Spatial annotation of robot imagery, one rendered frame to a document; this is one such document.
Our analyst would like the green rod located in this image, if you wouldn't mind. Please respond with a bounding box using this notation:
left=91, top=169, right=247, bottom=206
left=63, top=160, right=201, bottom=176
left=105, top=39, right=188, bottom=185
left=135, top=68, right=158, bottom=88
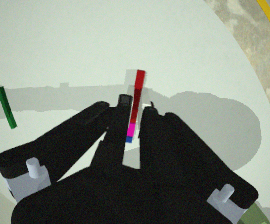
left=0, top=86, right=17, bottom=129

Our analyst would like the red rod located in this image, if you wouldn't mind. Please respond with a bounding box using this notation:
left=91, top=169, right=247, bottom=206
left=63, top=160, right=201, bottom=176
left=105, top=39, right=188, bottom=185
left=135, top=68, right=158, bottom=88
left=130, top=70, right=145, bottom=123

